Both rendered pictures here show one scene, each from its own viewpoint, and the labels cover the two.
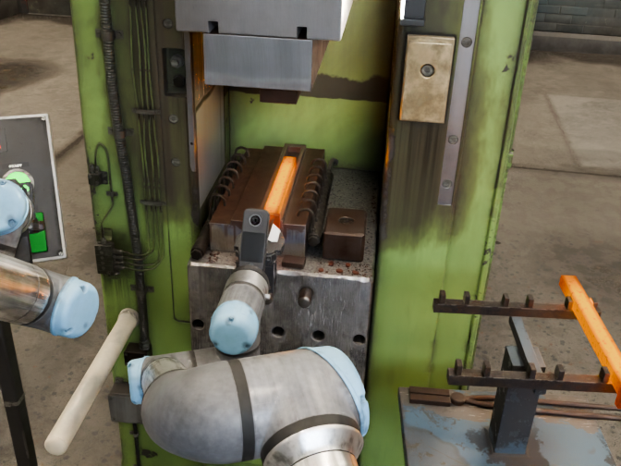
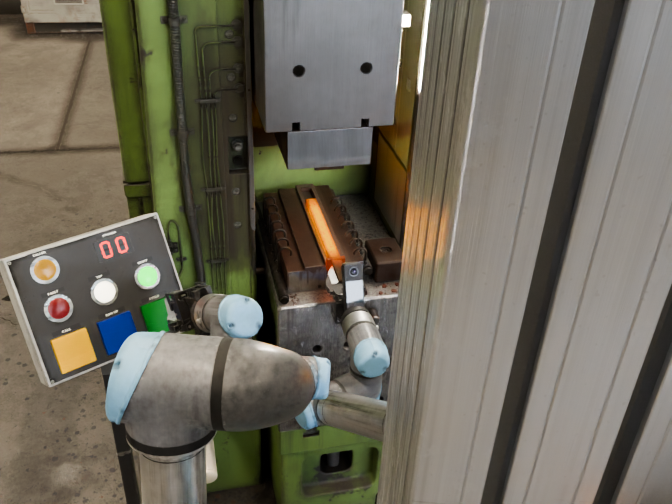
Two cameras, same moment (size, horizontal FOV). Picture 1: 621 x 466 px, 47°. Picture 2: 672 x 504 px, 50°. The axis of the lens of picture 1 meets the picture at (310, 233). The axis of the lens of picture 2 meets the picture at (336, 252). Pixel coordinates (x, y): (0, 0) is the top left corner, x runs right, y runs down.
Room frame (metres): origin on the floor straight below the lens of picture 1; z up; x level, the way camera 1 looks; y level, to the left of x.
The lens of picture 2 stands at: (-0.16, 0.60, 2.04)
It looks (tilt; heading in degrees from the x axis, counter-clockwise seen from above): 33 degrees down; 340
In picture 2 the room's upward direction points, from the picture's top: 3 degrees clockwise
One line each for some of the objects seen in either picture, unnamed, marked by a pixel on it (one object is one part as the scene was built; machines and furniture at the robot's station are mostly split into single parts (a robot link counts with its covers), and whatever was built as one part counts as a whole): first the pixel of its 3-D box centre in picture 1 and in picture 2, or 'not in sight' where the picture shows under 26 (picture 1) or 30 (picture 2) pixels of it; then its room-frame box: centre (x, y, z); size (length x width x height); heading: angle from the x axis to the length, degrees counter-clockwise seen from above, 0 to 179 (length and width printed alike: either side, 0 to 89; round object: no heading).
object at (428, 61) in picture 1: (426, 79); not in sight; (1.40, -0.22, 1.27); 0.09 x 0.02 x 0.17; 85
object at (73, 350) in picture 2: not in sight; (73, 350); (1.11, 0.73, 1.01); 0.07 x 0.05 x 0.07; 110
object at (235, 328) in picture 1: (237, 319); (367, 350); (0.97, 0.11, 0.98); 0.11 x 0.08 x 0.09; 175
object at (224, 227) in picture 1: (273, 193); (309, 233); (1.51, 0.09, 0.96); 0.42 x 0.20 x 0.09; 175
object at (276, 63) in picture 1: (274, 36); (312, 113); (1.51, 0.09, 1.32); 0.42 x 0.20 x 0.10; 175
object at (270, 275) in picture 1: (254, 272); (350, 308); (1.13, 0.10, 0.97); 0.12 x 0.08 x 0.09; 175
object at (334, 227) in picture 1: (345, 234); (385, 259); (1.34, -0.07, 0.95); 0.12 x 0.08 x 0.06; 175
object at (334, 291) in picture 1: (294, 289); (325, 304); (1.51, 0.03, 0.69); 0.56 x 0.38 x 0.45; 175
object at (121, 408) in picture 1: (129, 401); not in sight; (1.45, 0.46, 0.36); 0.09 x 0.07 x 0.12; 85
